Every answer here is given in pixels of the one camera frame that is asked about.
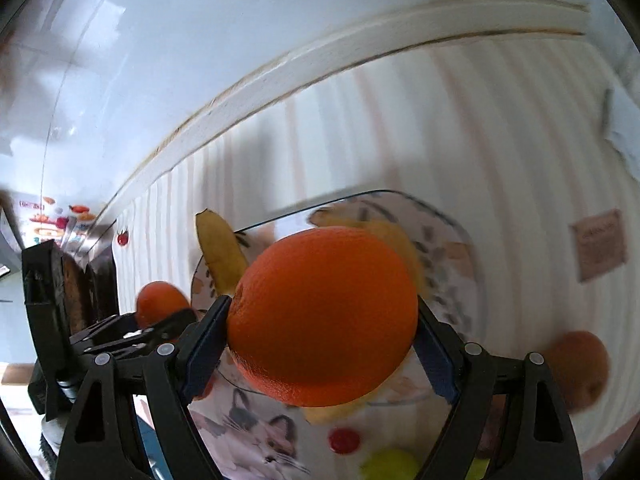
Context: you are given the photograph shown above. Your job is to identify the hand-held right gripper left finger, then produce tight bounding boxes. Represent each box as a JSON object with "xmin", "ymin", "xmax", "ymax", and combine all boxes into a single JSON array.
[{"xmin": 55, "ymin": 295, "xmax": 232, "ymax": 480}]

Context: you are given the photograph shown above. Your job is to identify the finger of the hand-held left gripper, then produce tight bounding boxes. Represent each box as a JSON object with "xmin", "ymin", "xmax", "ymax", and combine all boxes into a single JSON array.
[
  {"xmin": 82, "ymin": 336, "xmax": 174, "ymax": 359},
  {"xmin": 70, "ymin": 307, "xmax": 198, "ymax": 349}
]

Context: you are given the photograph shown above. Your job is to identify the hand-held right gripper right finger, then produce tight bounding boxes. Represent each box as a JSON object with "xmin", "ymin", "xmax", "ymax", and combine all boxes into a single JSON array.
[{"xmin": 414, "ymin": 300, "xmax": 583, "ymax": 480}]

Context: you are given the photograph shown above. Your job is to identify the small tangerine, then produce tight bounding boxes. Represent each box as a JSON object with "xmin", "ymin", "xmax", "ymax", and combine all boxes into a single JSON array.
[{"xmin": 136, "ymin": 281, "xmax": 193, "ymax": 331}]

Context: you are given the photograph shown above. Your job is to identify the patterned glass plate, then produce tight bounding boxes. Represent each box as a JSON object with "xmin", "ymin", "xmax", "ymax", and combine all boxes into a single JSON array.
[{"xmin": 190, "ymin": 190, "xmax": 488, "ymax": 411}]

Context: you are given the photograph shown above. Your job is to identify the large green apple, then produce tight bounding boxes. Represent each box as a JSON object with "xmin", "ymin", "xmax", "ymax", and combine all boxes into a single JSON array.
[{"xmin": 360, "ymin": 449, "xmax": 421, "ymax": 480}]

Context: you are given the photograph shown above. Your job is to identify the large orange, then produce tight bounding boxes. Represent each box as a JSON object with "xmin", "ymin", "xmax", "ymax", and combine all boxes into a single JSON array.
[{"xmin": 226, "ymin": 226, "xmax": 420, "ymax": 407}]

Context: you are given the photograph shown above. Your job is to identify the red cherry tomato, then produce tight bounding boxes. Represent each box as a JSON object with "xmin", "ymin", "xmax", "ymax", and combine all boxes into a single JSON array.
[{"xmin": 328, "ymin": 427, "xmax": 361, "ymax": 454}]

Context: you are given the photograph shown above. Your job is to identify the brown square label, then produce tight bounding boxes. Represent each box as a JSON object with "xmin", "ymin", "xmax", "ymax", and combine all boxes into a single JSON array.
[{"xmin": 570, "ymin": 209, "xmax": 628, "ymax": 283}]

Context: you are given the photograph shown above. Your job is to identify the striped tablecloth with cat print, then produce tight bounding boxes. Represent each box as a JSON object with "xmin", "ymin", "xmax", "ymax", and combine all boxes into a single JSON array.
[{"xmin": 95, "ymin": 40, "xmax": 640, "ymax": 480}]

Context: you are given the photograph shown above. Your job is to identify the white folded cloth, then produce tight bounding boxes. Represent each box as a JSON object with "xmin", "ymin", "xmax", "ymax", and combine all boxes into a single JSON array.
[{"xmin": 602, "ymin": 87, "xmax": 640, "ymax": 181}]

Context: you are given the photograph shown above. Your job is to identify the white counter edge strip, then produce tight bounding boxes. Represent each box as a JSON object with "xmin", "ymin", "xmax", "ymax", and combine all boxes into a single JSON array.
[{"xmin": 95, "ymin": 0, "xmax": 591, "ymax": 256}]

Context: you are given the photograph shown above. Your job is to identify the colourful wall stickers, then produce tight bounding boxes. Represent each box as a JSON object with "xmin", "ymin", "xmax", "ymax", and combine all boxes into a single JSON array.
[{"xmin": 19, "ymin": 195, "xmax": 97, "ymax": 243}]

